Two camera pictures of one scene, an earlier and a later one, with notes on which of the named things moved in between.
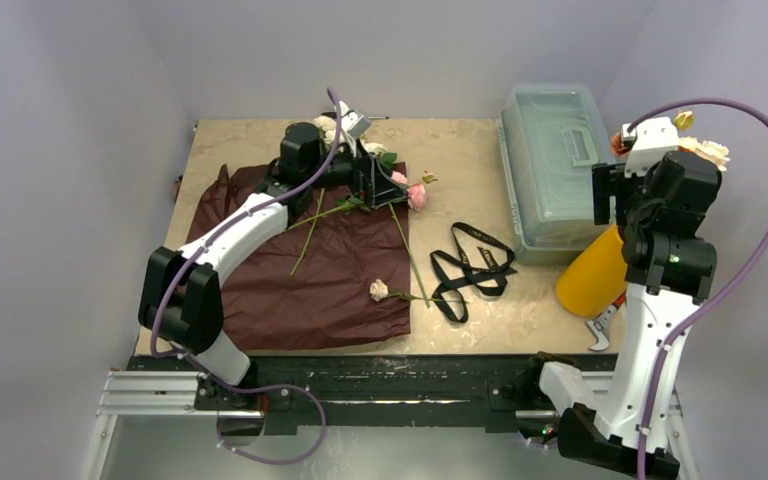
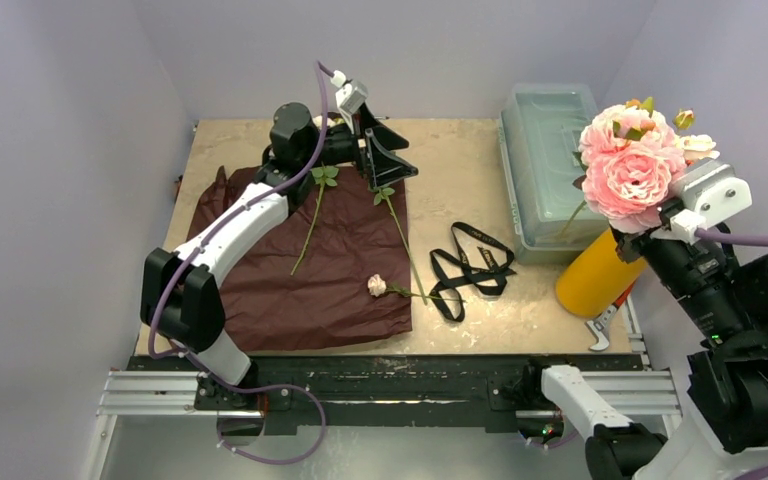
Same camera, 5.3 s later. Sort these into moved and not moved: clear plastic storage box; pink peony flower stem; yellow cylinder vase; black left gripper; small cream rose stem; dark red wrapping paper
Moved: black left gripper; pink peony flower stem
Not moved: clear plastic storage box; small cream rose stem; dark red wrapping paper; yellow cylinder vase
